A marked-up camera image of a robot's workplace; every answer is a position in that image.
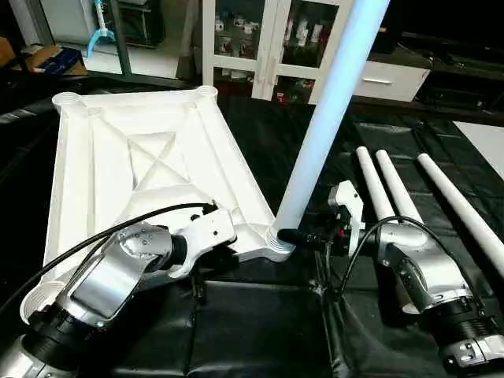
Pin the light blue plastic object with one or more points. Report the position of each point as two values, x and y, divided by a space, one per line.
98 31

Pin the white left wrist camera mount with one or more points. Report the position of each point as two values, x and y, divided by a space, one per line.
203 235

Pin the black work mat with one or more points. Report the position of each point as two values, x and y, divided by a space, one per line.
252 331

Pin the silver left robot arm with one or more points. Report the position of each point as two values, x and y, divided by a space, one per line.
102 283

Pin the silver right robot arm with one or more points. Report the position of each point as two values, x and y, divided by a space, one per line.
425 268

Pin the white drawer unit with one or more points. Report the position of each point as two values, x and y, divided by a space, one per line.
386 79

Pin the white glass door cabinet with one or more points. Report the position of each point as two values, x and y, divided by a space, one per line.
268 43

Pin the white plastic table top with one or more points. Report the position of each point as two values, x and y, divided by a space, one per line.
150 157

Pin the white plastic table leg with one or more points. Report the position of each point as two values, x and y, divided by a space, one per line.
372 181
395 185
335 110
465 209

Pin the brown cardboard box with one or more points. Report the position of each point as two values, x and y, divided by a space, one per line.
51 59

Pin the grey vertical metal pole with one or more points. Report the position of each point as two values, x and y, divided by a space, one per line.
120 35

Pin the dark low media cabinet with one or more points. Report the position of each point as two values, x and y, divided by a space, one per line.
468 79

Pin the white flat board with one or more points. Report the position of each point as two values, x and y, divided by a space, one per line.
484 146

